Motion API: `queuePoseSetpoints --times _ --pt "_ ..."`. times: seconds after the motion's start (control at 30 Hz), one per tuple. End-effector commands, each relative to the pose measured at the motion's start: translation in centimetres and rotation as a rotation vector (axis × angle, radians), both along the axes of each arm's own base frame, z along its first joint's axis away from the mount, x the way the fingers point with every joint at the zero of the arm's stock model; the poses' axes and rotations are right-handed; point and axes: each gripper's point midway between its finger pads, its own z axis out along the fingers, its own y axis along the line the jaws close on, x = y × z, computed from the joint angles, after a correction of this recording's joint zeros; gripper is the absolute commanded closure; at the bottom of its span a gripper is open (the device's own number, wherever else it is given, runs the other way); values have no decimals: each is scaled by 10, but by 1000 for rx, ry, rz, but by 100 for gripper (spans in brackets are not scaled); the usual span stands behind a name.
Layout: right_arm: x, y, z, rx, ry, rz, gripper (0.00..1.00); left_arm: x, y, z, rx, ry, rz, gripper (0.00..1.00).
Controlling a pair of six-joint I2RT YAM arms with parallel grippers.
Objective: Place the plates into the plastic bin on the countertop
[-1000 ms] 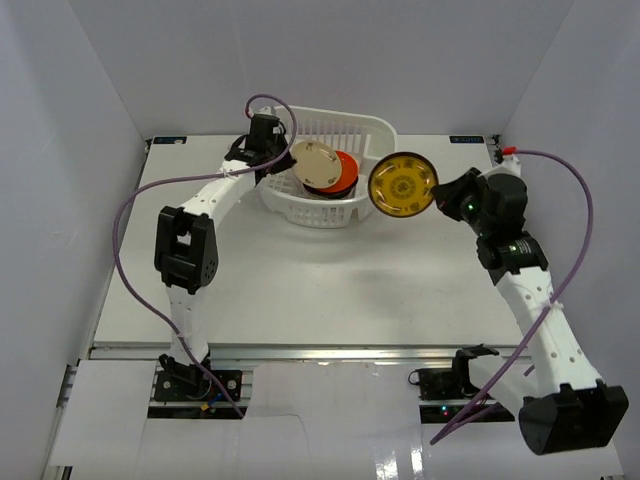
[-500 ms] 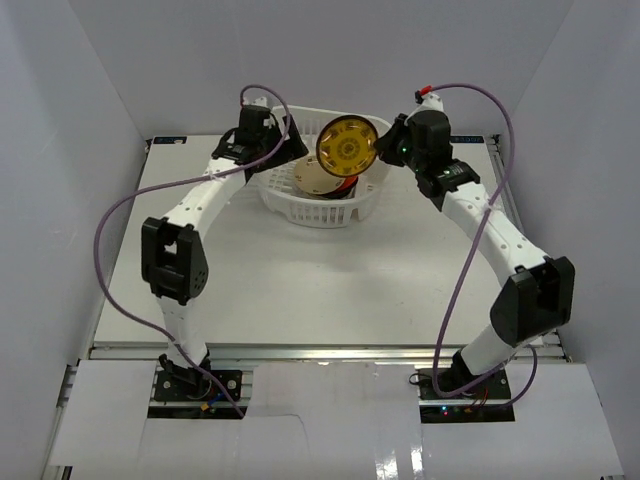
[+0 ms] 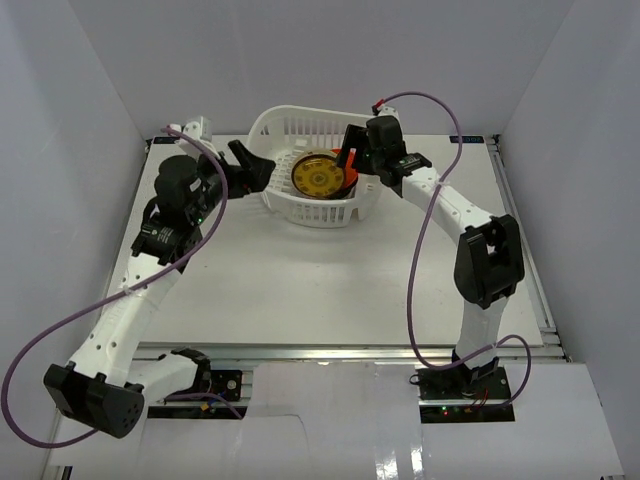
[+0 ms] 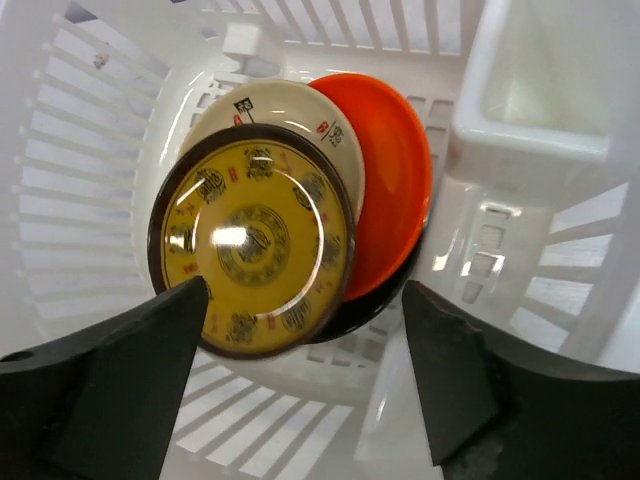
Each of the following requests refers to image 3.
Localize orange round plate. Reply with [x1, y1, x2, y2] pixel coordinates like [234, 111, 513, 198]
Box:
[329, 149, 358, 198]

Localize brown yellow round plate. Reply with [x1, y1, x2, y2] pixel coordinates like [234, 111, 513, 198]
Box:
[291, 154, 343, 200]

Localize beige round calligraphy plate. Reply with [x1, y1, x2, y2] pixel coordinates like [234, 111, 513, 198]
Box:
[300, 148, 335, 157]

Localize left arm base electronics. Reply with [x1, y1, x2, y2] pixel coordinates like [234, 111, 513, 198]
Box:
[148, 369, 247, 420]

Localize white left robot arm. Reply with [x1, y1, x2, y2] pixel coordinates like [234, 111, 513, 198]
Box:
[44, 140, 276, 438]

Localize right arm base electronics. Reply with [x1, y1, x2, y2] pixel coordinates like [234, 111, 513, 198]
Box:
[409, 367, 515, 424]

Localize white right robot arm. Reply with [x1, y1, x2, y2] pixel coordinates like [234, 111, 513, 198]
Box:
[336, 115, 525, 399]

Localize white plastic dish basket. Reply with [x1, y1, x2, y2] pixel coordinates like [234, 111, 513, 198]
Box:
[247, 105, 382, 228]

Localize left blue corner label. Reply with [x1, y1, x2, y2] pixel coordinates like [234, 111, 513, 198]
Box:
[152, 136, 178, 145]

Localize blue corner label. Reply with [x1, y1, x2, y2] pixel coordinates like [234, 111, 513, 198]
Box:
[449, 135, 485, 144]
[152, 136, 178, 145]

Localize right blue corner label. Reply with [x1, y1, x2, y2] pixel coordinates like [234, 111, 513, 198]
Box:
[449, 135, 485, 144]

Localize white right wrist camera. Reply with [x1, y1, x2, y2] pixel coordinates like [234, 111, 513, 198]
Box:
[371, 99, 399, 119]

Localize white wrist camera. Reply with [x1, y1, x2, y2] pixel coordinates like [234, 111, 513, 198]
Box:
[162, 115, 218, 157]
[371, 99, 399, 119]

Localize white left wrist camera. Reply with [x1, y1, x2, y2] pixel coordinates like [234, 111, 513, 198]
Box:
[162, 115, 218, 157]

